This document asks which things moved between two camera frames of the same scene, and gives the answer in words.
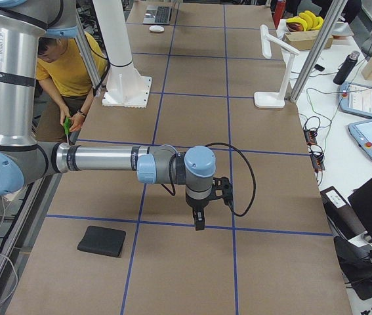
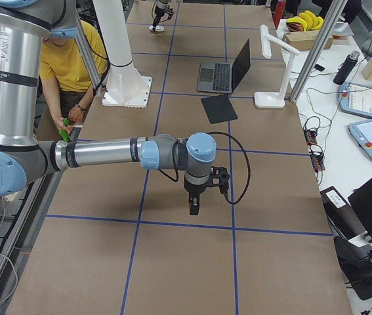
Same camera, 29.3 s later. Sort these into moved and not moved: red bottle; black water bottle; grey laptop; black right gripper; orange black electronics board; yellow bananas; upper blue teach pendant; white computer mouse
Moved: black right gripper; grey laptop
Not moved: red bottle; orange black electronics board; black water bottle; yellow bananas; upper blue teach pendant; white computer mouse
